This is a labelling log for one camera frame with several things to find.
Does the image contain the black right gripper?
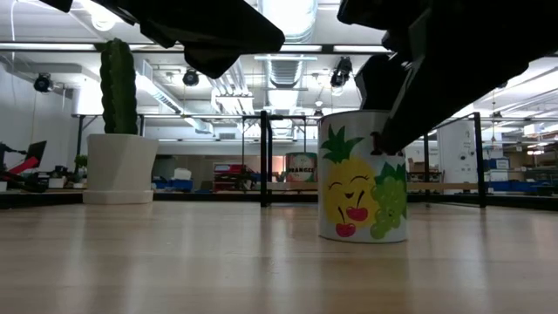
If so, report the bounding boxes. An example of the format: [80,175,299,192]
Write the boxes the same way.
[337,0,502,156]

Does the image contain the white mixed fruit can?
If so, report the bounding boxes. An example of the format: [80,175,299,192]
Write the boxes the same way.
[316,109,410,244]

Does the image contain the small white oranges can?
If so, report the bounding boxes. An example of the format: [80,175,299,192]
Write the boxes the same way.
[284,151,319,183]

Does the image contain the black ceiling spotlight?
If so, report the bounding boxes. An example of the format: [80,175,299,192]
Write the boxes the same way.
[33,72,54,94]
[330,56,353,88]
[181,69,201,88]

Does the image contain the green cactus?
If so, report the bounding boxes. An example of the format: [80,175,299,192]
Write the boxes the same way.
[99,38,140,135]

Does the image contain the red tool chest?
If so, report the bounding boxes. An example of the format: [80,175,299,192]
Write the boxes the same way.
[213,163,245,191]

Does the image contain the blue storage bins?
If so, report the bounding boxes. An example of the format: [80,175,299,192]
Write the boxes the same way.
[487,157,524,193]
[152,178,195,192]

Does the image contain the long linear ceiling light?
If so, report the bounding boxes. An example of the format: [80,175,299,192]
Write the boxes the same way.
[0,41,391,57]

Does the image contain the white hexagonal plant pot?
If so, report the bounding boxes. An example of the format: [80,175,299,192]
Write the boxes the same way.
[82,133,160,206]

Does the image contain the computer monitor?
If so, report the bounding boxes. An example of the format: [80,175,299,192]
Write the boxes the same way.
[24,140,48,163]

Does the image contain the silver ceiling duct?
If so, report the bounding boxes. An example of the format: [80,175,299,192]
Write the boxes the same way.
[256,0,319,88]

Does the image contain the black aluminium table frame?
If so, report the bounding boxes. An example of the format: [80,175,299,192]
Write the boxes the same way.
[0,189,558,211]

